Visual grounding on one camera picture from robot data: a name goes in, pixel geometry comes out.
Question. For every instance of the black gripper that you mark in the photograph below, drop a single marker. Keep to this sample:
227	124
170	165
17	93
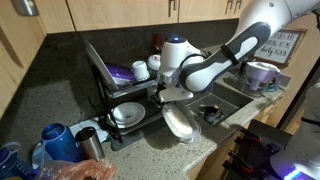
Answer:
156	91

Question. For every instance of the rectangular clear plastic container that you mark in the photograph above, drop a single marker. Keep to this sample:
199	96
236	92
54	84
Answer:
181	123

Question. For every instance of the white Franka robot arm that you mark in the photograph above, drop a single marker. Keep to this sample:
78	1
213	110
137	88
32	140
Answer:
213	66

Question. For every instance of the purple bowl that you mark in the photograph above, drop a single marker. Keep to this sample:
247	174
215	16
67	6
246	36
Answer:
120	71

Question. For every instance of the black two-tier dish rack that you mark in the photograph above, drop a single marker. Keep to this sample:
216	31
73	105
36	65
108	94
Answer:
133	87

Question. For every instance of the white plates stack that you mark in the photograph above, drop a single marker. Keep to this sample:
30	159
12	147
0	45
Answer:
128	111

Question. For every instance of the white dinner plate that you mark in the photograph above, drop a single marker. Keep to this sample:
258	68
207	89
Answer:
133	124

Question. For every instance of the red spatula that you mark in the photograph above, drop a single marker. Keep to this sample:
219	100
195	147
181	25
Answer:
158	41

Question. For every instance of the large white plate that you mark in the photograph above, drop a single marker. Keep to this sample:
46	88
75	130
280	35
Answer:
100	66

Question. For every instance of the stainless steel sink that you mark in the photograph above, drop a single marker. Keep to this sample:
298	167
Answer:
233	96

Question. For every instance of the stainless steel tumbler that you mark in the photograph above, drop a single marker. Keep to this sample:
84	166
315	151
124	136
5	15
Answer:
91	146

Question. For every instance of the light wood base cabinet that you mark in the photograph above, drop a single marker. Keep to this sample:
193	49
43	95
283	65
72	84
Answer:
210	166

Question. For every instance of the blue water jug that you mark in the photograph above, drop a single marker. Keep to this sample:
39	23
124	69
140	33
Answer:
61	143

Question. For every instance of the black robot stand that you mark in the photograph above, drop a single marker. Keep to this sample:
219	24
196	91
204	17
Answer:
266	133

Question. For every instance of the framed white text sign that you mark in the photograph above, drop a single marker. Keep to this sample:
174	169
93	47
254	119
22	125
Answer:
280	46

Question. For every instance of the light wood side cabinet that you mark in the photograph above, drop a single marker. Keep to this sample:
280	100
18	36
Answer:
13	50

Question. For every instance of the silver metal cylinder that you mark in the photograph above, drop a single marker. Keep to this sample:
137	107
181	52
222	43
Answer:
23	7

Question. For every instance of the blue clear measuring pitcher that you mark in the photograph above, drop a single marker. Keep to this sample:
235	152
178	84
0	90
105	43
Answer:
10	163

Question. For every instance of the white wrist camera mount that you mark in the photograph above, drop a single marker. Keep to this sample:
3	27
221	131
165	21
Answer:
175	94

